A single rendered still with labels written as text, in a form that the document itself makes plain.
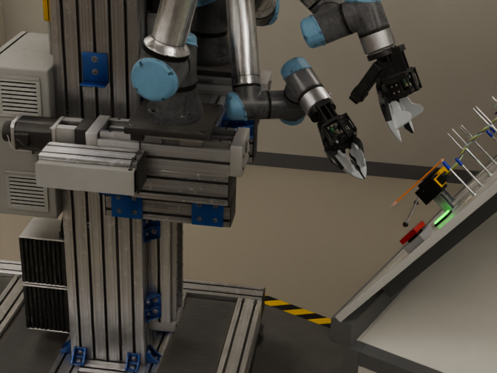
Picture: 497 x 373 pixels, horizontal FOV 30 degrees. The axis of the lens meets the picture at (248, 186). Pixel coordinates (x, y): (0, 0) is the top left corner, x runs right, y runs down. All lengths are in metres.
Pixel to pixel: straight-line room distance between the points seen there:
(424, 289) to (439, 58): 2.42
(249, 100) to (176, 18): 0.32
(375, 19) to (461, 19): 2.57
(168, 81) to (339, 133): 0.43
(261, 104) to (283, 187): 2.39
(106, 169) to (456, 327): 0.96
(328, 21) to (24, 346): 1.65
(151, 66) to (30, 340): 1.34
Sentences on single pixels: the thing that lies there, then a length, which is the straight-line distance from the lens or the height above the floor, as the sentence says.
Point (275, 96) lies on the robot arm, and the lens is 2.42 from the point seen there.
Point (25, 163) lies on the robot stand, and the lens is 2.79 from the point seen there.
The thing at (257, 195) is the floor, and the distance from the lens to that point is 4.68.
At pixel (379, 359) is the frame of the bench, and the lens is 2.20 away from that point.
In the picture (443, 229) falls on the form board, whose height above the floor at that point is 1.18.
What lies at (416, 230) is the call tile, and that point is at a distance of 2.05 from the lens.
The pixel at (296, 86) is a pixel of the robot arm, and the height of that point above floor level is 1.30.
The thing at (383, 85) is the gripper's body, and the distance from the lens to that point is 2.16.
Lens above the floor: 2.09
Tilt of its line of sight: 26 degrees down
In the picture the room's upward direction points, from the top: 2 degrees clockwise
